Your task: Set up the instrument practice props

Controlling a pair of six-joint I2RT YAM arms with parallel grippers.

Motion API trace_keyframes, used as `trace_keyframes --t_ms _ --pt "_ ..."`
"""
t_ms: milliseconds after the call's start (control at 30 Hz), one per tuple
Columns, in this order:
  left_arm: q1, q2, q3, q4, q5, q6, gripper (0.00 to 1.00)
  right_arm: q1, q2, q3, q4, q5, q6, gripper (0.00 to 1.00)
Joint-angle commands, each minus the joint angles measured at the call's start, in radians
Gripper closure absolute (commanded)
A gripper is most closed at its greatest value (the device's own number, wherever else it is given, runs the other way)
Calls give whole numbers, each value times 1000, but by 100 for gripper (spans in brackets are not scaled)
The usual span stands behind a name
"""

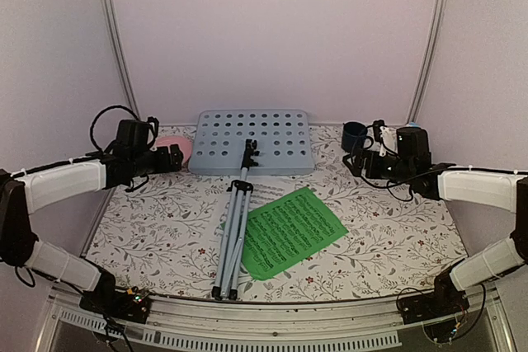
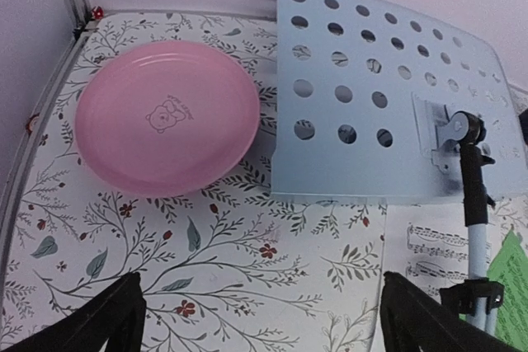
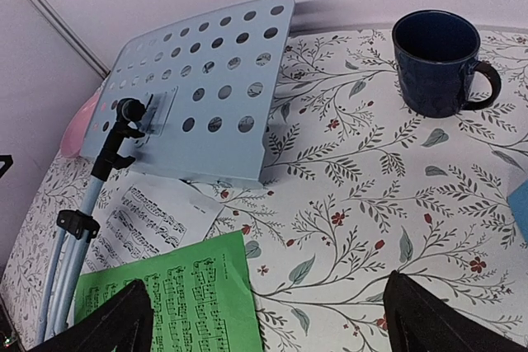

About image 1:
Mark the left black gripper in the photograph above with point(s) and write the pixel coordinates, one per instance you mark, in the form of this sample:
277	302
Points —
166	166

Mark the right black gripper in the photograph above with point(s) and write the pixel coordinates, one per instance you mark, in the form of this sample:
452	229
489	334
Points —
371	157

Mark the light blue music stand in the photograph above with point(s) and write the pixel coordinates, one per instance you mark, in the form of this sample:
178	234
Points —
244	143

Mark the green sheet music page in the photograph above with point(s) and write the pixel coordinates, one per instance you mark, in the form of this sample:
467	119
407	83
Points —
286	231

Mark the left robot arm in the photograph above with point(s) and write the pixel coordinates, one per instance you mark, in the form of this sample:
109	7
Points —
134	153

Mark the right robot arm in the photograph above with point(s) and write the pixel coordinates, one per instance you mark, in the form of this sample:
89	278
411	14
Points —
402	156

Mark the dark blue mug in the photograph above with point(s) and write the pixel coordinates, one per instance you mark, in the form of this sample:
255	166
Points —
353	136

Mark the floral patterned table mat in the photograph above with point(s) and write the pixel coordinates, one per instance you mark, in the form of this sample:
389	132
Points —
161	237

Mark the white sheet music page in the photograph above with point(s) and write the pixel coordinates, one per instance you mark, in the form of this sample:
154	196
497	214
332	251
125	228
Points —
262	194

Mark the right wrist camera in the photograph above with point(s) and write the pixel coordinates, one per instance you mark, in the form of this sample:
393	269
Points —
386	138

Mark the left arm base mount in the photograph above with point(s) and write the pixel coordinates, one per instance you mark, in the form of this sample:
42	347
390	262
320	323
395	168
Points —
117	304

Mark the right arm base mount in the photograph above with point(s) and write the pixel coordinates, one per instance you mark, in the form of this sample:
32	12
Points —
415	306

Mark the metal front rail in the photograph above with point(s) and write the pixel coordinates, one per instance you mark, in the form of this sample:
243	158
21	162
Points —
375	324

